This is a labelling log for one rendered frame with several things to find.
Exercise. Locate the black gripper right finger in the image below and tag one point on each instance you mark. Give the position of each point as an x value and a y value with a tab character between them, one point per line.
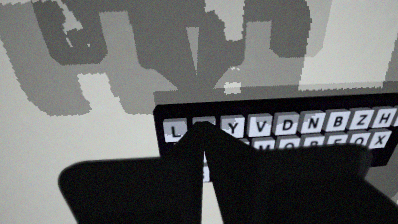
242	178

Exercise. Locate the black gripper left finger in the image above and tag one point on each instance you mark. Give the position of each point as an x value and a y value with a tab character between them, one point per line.
167	182

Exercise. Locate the black keyboard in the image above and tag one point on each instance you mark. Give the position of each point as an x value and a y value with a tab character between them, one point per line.
367	119

